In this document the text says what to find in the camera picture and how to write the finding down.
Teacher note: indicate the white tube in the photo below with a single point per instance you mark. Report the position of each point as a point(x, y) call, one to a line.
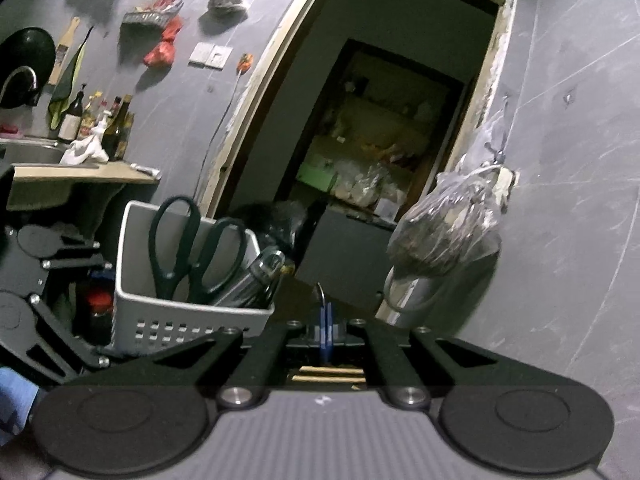
point(145, 170)

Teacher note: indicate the white wall switch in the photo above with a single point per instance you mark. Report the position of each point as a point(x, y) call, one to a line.
point(201, 53)

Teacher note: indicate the metal spoon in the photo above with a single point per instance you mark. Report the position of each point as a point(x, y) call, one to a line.
point(322, 295)

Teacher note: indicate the white rag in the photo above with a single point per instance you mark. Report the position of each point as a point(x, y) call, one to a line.
point(85, 147)

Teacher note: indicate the small white box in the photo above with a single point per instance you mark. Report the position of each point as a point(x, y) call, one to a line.
point(386, 206)

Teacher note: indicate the metal wall rack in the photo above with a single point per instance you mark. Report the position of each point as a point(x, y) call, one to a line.
point(145, 17)

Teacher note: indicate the wooden chopstick purple band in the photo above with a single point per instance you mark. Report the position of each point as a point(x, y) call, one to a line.
point(330, 380)

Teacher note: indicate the person's left forearm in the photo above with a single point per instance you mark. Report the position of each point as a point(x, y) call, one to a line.
point(17, 400)

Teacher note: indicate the red plastic bag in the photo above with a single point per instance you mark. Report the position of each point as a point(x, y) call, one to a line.
point(162, 50)

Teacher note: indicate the green cardboard box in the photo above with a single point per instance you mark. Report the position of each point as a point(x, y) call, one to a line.
point(315, 175)

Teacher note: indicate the dark grey cabinet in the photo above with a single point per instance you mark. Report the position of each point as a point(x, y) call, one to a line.
point(345, 255)

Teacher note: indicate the bundle of red packets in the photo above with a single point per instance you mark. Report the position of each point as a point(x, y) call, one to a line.
point(167, 4)

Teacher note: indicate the beige kitchen counter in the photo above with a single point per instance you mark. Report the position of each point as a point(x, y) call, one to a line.
point(75, 175)

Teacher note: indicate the dark bottle red cap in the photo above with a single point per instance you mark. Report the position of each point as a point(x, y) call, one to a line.
point(101, 317)

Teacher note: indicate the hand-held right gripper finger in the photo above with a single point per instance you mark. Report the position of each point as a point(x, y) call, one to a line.
point(323, 330)
point(330, 330)

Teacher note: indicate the metal wall tap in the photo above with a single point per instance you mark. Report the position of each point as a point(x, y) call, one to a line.
point(494, 152)

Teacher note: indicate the metal sink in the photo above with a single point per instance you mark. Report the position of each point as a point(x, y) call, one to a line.
point(30, 152)

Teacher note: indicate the cream door frame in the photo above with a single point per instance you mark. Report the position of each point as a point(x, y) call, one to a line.
point(267, 85)

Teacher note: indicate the green hanging cloth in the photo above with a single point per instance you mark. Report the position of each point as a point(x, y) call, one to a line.
point(67, 90)

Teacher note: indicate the clear bag of dried herbs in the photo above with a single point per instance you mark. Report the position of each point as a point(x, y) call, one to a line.
point(440, 240)

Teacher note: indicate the white perforated utensil basket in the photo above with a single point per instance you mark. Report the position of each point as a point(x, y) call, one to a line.
point(150, 317)

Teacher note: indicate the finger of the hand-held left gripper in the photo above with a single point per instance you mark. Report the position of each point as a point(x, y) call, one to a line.
point(75, 347)
point(75, 259)

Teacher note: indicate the black wok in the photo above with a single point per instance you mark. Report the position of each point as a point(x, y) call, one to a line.
point(27, 50)

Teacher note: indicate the cluster of sauce bottles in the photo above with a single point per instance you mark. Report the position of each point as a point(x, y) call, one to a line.
point(70, 120)

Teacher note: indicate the white tap fitting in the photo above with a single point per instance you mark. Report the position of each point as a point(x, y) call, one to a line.
point(506, 185)

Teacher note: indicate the wooden shelf cabinet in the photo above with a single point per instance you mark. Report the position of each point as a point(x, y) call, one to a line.
point(345, 50)

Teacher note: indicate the black garbage bag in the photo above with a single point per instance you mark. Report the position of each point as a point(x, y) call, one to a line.
point(272, 225)

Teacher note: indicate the orange plug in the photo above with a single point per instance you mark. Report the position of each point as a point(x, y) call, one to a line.
point(244, 62)

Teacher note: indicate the pile of clear plastic bags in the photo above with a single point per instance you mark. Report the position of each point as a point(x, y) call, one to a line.
point(365, 185)

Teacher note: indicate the curved sink faucet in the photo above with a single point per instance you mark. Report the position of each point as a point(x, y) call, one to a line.
point(17, 71)

